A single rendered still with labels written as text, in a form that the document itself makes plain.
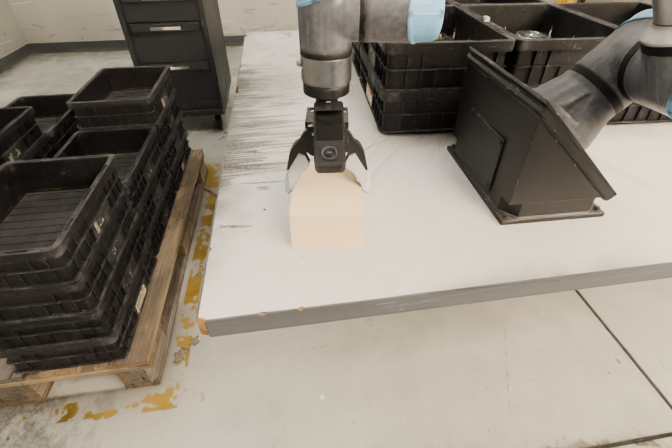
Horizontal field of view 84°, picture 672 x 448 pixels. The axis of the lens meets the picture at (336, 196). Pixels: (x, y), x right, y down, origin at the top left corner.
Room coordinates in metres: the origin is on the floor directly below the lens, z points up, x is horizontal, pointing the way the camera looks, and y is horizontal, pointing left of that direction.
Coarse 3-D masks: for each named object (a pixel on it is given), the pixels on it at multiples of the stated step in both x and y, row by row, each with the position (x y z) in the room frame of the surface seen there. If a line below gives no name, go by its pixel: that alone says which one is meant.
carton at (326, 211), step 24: (312, 168) 0.59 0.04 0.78; (312, 192) 0.51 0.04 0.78; (336, 192) 0.51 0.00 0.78; (360, 192) 0.51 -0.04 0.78; (312, 216) 0.45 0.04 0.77; (336, 216) 0.45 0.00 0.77; (360, 216) 0.45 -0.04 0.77; (312, 240) 0.45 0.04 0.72; (336, 240) 0.45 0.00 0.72; (360, 240) 0.45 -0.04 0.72
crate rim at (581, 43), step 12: (564, 12) 1.19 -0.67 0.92; (492, 24) 1.02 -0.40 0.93; (600, 24) 1.03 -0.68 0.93; (516, 36) 0.91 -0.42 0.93; (516, 48) 0.88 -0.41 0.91; (528, 48) 0.87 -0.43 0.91; (540, 48) 0.88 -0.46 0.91; (552, 48) 0.88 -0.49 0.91; (564, 48) 0.88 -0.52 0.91; (576, 48) 0.88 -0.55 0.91; (588, 48) 0.89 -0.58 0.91
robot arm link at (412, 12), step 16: (368, 0) 0.52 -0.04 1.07; (384, 0) 0.52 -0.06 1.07; (400, 0) 0.52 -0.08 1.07; (416, 0) 0.52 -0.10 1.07; (432, 0) 0.52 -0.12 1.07; (368, 16) 0.52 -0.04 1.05; (384, 16) 0.52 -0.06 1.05; (400, 16) 0.52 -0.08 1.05; (416, 16) 0.52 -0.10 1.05; (432, 16) 0.52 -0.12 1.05; (368, 32) 0.52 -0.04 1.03; (384, 32) 0.52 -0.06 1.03; (400, 32) 0.52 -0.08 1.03; (416, 32) 0.52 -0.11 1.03; (432, 32) 0.52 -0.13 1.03
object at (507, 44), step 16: (496, 32) 0.95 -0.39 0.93; (384, 48) 0.86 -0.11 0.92; (400, 48) 0.85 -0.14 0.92; (416, 48) 0.85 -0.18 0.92; (432, 48) 0.85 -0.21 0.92; (448, 48) 0.86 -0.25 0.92; (464, 48) 0.86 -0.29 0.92; (480, 48) 0.86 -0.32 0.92; (496, 48) 0.87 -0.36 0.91; (512, 48) 0.87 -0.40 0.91
